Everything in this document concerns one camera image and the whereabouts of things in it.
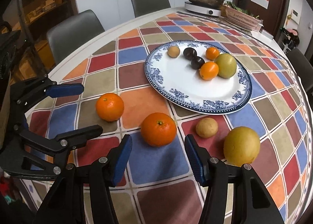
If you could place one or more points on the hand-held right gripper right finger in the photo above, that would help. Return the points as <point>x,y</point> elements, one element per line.
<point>196,162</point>

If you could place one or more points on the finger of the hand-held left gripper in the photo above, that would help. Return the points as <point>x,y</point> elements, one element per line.
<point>66,90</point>
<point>80,134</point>

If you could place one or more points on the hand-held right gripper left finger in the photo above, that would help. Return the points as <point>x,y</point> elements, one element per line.
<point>121,162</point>

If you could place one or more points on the large orange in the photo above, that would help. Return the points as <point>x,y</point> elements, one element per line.
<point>158,129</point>
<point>109,106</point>

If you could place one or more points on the blue-rimmed white plate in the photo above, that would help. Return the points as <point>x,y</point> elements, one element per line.
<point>181,79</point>

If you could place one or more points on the small orange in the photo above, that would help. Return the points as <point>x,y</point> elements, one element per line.
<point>209,70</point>
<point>212,53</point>

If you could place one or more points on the dark plum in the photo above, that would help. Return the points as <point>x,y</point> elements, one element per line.
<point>190,53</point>
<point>197,62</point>

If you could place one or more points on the yellow-green pear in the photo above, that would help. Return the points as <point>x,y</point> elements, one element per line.
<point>241,144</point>
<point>225,65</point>

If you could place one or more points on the brown kiwi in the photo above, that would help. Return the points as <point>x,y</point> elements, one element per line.
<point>206,128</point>
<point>173,51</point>

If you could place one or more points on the colourful checked tablecloth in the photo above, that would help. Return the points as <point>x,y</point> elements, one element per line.
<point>156,165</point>

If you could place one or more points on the wooden shelf unit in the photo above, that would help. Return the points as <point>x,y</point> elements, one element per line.
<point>41,6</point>

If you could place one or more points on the grey dining chair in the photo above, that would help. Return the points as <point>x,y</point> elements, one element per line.
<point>300,65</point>
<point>75,33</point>
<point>150,2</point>

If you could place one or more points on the pink plastic basket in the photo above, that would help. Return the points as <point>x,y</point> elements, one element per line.
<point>240,19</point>

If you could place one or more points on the white induction cooker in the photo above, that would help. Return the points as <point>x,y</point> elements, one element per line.
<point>200,8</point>

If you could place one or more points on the clothes on coat rack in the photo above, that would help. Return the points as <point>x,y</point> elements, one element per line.
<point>291,39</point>

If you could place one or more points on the leafy green vegetables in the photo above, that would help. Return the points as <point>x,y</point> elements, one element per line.
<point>240,8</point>

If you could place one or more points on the white wall intercom panel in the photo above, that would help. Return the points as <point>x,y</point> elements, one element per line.
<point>295,17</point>

